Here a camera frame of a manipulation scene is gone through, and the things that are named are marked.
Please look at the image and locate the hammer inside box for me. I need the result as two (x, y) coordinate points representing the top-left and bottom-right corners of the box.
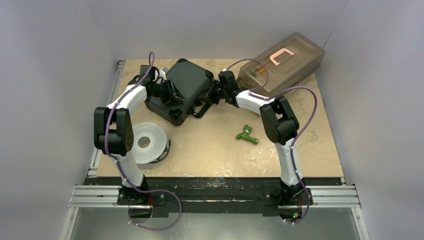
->
(249, 64), (271, 78)

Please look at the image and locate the white perforated cable spool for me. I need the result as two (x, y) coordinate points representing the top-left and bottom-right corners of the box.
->
(131, 122), (171, 166)

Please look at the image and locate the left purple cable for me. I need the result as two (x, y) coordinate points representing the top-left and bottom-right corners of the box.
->
(103, 51), (183, 232)

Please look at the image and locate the pink c-clamp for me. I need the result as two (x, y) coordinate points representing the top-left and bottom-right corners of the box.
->
(269, 47), (295, 67)

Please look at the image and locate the black table front rail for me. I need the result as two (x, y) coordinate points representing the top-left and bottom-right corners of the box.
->
(82, 177), (344, 220)

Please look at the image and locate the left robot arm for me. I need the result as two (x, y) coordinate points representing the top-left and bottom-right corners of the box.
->
(94, 60), (195, 206)

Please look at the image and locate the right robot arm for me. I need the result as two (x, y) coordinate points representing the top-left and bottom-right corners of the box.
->
(206, 69), (312, 206)

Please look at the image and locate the green plastic faucet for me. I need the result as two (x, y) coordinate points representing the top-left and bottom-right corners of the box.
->
(235, 124), (259, 145)

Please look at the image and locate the translucent plastic storage box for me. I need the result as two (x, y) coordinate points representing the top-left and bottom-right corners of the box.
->
(236, 32), (325, 97)

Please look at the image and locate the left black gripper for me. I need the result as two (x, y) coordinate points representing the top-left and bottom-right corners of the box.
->
(151, 79), (186, 107)

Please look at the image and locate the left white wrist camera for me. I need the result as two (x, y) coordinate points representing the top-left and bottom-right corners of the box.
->
(159, 67), (168, 82)

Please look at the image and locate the black poker set case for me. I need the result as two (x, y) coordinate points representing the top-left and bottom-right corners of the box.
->
(145, 58), (214, 126)

